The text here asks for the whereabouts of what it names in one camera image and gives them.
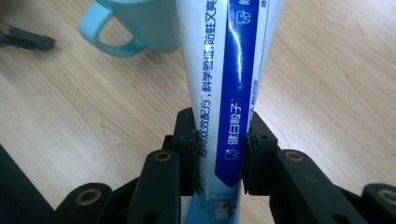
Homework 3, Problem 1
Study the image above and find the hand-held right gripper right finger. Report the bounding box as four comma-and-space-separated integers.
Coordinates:
242, 111, 279, 197

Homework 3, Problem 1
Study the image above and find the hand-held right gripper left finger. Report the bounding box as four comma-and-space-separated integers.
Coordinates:
162, 106, 201, 198

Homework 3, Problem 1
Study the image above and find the white and blue toothpaste tube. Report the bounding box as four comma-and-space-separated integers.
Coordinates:
175, 0, 286, 224

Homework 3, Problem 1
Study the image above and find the light blue cup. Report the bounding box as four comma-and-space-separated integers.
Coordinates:
78, 0, 182, 59

